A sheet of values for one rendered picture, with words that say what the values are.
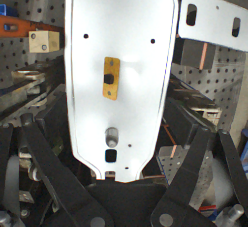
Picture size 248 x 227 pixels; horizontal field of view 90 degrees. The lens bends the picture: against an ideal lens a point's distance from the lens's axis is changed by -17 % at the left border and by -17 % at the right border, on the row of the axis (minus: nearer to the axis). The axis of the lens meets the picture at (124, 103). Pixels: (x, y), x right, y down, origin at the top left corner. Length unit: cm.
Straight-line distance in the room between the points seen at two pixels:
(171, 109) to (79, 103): 21
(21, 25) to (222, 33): 38
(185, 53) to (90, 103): 24
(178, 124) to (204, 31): 24
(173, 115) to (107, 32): 20
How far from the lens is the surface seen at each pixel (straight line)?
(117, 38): 30
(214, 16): 37
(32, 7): 69
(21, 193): 41
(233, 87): 87
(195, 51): 37
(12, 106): 24
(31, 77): 26
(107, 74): 29
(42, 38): 26
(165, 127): 51
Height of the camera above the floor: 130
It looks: 66 degrees down
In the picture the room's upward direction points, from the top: 170 degrees clockwise
